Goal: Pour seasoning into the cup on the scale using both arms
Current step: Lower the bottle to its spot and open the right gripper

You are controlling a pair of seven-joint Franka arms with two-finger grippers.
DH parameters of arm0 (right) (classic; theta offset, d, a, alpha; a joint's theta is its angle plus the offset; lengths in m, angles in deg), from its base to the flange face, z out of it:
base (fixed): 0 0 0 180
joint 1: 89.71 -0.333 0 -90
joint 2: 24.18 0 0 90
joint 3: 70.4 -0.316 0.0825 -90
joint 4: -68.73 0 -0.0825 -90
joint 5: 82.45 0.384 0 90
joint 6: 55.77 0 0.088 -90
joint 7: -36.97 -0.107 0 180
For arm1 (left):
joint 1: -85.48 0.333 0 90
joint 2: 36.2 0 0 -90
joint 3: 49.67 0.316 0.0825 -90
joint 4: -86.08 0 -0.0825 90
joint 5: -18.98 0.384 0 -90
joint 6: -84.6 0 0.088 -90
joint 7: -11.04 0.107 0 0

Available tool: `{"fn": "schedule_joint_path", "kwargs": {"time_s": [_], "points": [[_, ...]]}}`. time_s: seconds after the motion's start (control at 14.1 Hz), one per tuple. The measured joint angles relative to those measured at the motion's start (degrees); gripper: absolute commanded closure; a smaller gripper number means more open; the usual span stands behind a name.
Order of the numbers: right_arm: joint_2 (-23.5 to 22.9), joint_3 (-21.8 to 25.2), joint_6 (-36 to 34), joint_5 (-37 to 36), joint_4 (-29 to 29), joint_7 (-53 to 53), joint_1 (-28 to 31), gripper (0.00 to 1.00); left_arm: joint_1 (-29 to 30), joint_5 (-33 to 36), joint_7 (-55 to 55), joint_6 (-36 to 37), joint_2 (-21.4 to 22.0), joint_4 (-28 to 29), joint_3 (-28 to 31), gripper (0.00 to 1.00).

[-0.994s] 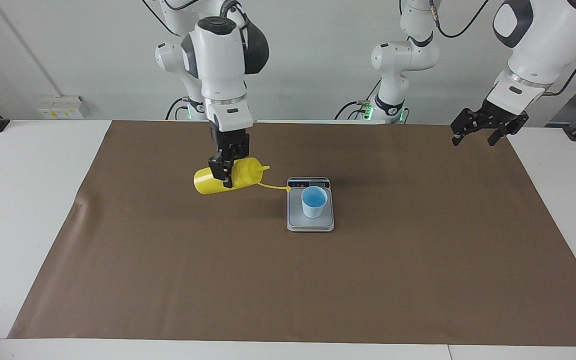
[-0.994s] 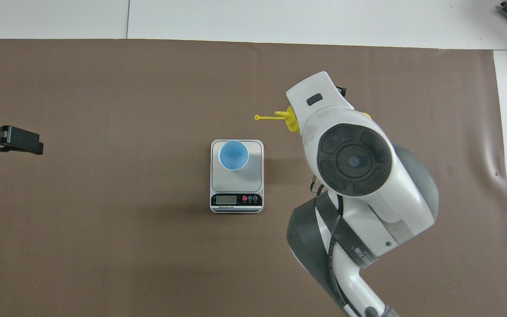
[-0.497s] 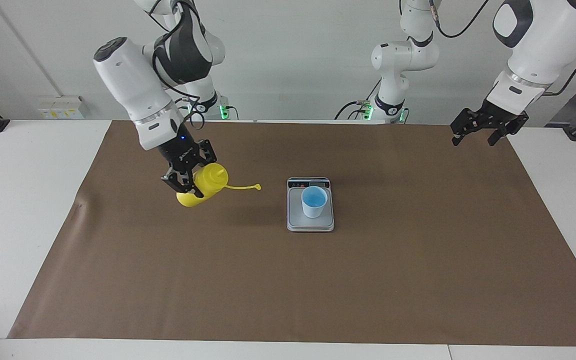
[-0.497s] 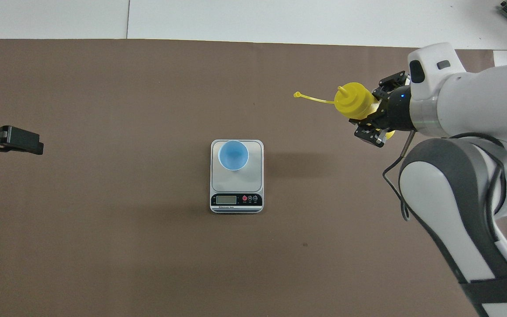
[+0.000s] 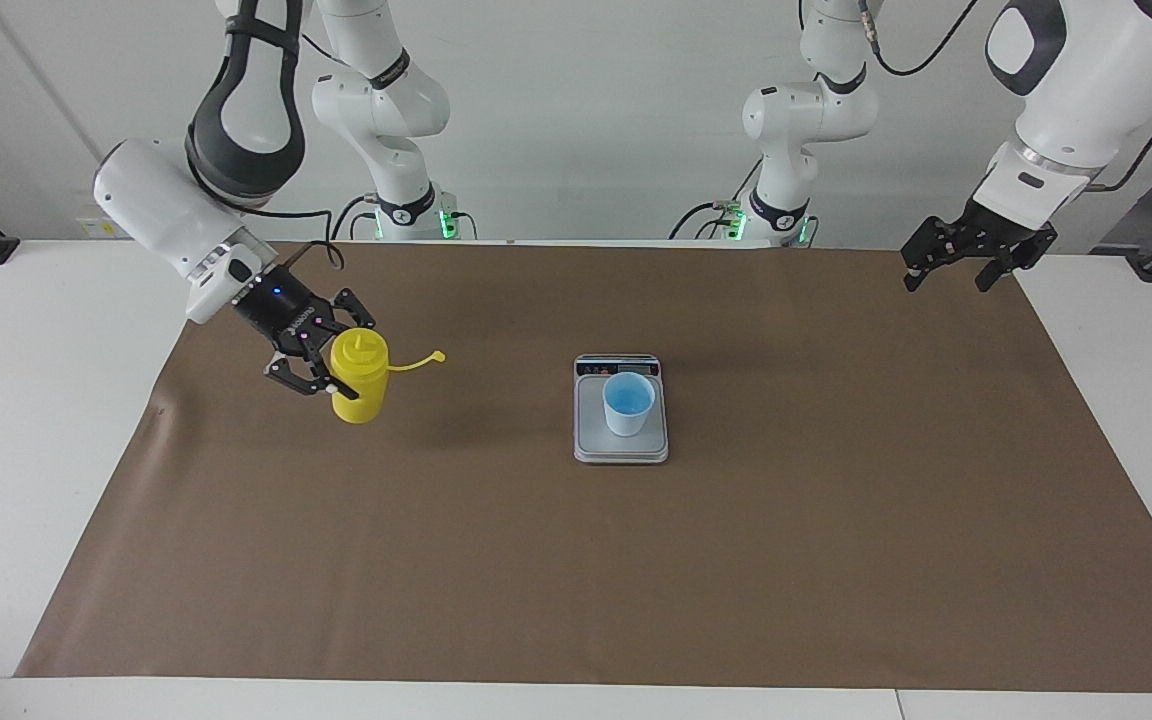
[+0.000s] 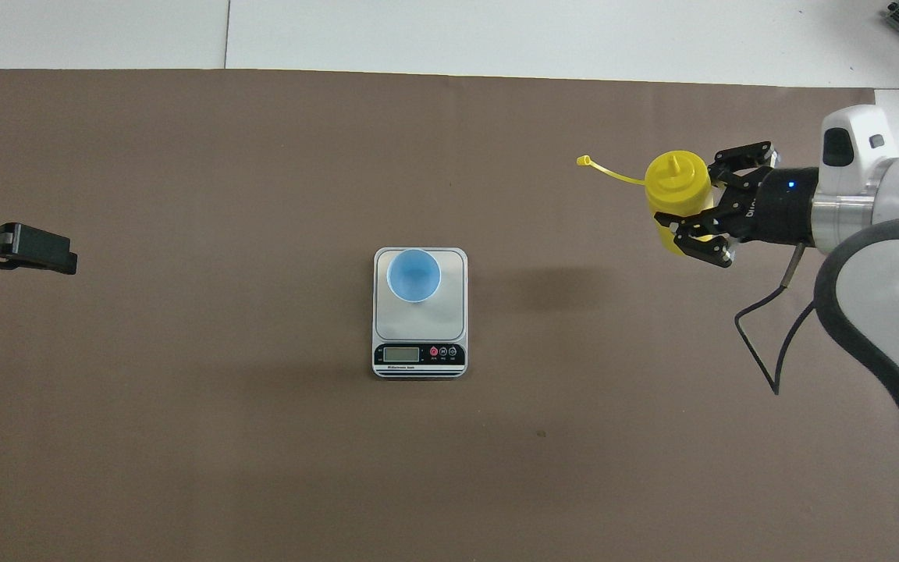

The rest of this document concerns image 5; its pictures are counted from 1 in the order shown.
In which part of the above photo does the silver digital kitchen scale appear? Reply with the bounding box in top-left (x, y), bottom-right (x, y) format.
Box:
top-left (573, 353), bottom-right (670, 466)

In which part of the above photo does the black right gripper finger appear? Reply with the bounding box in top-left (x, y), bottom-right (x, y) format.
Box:
top-left (320, 287), bottom-right (377, 331)
top-left (264, 347), bottom-right (358, 400)

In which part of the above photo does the yellow squeeze bottle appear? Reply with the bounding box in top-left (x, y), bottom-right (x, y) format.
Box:
top-left (329, 327), bottom-right (447, 425)

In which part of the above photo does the brown paper table mat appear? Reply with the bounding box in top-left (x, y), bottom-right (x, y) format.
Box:
top-left (14, 243), bottom-right (1152, 693)

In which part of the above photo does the black base power cable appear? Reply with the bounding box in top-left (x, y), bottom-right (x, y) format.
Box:
top-left (334, 195), bottom-right (479, 242)
top-left (669, 160), bottom-right (819, 247)

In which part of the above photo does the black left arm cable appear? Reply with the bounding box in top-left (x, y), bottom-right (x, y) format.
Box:
top-left (856, 0), bottom-right (1152, 194)

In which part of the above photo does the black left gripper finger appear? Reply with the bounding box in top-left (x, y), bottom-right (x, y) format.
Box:
top-left (975, 227), bottom-right (1058, 294)
top-left (901, 217), bottom-right (958, 294)

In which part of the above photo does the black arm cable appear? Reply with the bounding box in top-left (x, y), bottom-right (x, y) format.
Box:
top-left (221, 188), bottom-right (383, 274)
top-left (856, 0), bottom-right (1152, 194)

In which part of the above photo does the light blue plastic cup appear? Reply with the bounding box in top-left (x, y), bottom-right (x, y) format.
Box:
top-left (603, 371), bottom-right (657, 439)

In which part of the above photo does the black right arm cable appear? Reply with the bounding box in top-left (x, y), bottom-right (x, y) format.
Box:
top-left (221, 188), bottom-right (383, 274)

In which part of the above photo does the white wall socket strip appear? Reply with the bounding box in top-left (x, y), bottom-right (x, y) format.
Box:
top-left (76, 205), bottom-right (133, 240)

